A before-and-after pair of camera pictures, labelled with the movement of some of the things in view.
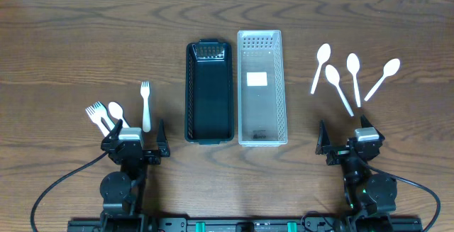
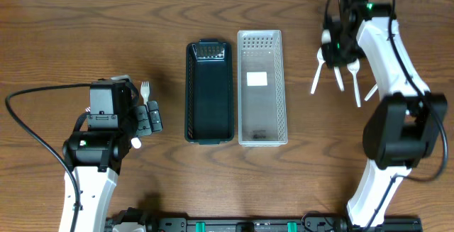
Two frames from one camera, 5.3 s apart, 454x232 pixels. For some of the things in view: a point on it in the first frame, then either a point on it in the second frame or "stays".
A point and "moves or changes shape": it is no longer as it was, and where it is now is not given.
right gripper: [324, 148] -> [332, 56]
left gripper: [148, 152] -> [142, 120]
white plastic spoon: [352, 64] stays
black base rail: [279, 224] stays
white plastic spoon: [333, 75] moves or changes shape
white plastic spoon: [323, 54] stays
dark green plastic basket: [208, 116] stays
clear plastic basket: [262, 98] stays
